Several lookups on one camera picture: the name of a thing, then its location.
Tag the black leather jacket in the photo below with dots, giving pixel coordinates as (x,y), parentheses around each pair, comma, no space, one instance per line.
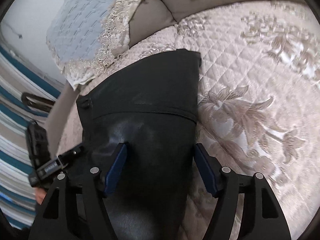
(150,105)

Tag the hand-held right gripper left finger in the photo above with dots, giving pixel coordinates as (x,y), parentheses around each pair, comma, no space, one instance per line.
(116,172)

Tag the grey-brown sofa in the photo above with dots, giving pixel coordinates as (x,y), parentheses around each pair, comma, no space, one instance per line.
(155,17)

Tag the blue and white striped cloth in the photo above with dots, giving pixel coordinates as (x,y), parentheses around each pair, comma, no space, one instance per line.
(15,135)

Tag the person's left hand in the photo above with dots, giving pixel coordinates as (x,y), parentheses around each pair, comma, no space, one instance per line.
(40,196)

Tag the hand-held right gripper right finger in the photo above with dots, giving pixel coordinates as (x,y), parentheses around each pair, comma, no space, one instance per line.
(206,172)

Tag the beige quilted floral sofa cover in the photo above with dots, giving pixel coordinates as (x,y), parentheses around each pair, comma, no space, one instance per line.
(250,80)

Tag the blue quilted lace-trimmed cover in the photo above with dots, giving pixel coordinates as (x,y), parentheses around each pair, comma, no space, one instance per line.
(80,17)

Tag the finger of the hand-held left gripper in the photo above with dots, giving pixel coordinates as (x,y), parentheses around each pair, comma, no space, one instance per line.
(72,152)

